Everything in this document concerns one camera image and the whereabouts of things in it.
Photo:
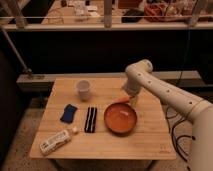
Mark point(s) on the orange bowl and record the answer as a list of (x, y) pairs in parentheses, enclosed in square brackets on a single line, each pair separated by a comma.
[(120, 118)]

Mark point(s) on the black bag on shelf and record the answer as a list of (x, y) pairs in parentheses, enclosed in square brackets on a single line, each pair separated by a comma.
[(132, 16)]

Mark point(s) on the red basket on shelf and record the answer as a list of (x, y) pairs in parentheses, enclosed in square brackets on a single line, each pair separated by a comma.
[(159, 12)]

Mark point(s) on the white paper cup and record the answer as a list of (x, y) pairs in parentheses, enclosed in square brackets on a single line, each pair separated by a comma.
[(83, 89)]

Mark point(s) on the grey metal rail base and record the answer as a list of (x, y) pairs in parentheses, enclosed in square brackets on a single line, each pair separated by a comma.
[(44, 82)]

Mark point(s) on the wooden table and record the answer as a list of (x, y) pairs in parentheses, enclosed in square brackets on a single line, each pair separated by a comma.
[(150, 139)]

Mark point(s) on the orange carrot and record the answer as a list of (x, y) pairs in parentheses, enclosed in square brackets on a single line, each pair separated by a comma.
[(122, 100)]

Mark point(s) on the white plastic bottle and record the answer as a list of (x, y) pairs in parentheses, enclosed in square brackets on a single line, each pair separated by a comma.
[(57, 140)]

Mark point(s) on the diagonal metal pole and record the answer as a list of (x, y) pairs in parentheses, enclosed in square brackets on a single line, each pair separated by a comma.
[(26, 69)]

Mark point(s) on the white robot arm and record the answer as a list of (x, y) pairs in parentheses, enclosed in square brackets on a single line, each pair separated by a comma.
[(198, 111)]

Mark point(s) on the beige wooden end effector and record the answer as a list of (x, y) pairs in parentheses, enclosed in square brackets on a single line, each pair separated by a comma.
[(133, 101)]

